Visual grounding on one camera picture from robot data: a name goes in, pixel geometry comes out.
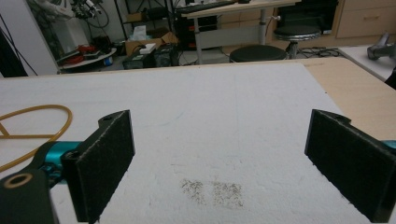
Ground brown cardboard box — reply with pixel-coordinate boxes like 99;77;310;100
124;31;179;57

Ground yellow rubber tube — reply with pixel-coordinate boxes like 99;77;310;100
0;105;74;173

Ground wooden drawer cabinet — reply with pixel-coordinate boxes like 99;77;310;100
335;0;396;39

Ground white partition panel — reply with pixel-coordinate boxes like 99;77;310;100
0;0;60;78

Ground black metal shelf rack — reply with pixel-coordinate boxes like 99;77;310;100
114;0;176;42

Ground black equipment case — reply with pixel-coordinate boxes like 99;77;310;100
122;43;181;70

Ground wooden top desk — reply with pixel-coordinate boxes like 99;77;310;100
181;0;302;65

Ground white side table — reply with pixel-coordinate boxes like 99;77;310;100
338;46;396;82

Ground grey metal tool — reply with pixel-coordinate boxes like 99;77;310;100
366;32;396;62

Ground black keyboard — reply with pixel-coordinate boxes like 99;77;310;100
176;0;238;15

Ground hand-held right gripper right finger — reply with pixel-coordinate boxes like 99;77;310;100
304;108;396;224

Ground red tool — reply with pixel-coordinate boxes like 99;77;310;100
76;44;98;56

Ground black round stool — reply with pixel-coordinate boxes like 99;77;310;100
229;45;288;63

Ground black floor cables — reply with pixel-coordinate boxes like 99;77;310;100
298;46;344;59

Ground round white low table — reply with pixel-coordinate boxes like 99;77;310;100
58;47;118;72

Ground black stool with chrome rim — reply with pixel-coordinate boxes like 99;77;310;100
273;25;322;60

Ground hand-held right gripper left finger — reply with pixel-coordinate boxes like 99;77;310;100
60;109;136;224

